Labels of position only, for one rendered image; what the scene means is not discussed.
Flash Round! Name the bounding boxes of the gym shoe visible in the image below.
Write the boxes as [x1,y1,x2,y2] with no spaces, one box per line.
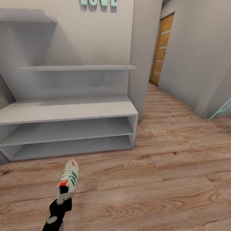
[57,159,79,201]

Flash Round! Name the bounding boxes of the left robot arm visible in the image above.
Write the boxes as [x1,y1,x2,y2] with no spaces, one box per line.
[42,192,75,231]

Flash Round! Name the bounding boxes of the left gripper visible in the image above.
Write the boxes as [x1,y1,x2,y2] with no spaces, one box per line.
[49,198,72,215]

